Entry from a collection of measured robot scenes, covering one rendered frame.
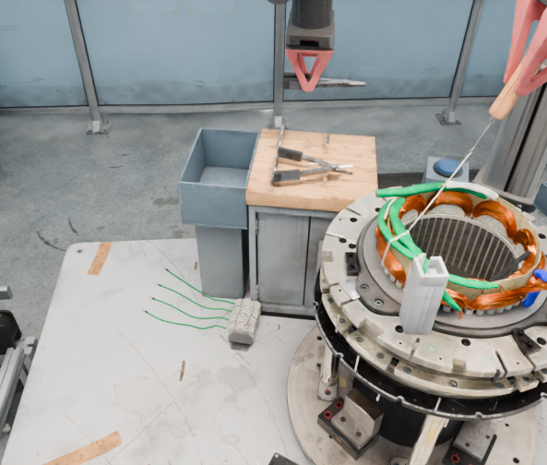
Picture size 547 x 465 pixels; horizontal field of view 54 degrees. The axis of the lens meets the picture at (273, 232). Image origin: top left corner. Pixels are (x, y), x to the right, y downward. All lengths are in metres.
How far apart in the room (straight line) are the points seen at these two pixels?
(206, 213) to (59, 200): 1.87
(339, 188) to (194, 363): 0.39
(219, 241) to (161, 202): 1.64
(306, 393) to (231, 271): 0.26
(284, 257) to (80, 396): 0.40
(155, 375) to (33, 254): 1.56
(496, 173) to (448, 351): 0.61
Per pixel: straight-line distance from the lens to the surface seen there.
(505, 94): 0.57
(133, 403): 0.93
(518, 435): 0.93
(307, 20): 0.79
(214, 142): 0.98
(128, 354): 0.98
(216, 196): 0.84
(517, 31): 0.57
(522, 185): 1.15
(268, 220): 0.85
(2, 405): 1.10
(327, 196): 0.81
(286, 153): 0.86
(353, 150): 0.92
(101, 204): 2.61
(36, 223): 2.60
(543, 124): 1.08
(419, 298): 0.56
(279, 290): 0.96
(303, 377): 0.91
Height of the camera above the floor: 1.55
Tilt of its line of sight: 41 degrees down
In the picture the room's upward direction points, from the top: 1 degrees clockwise
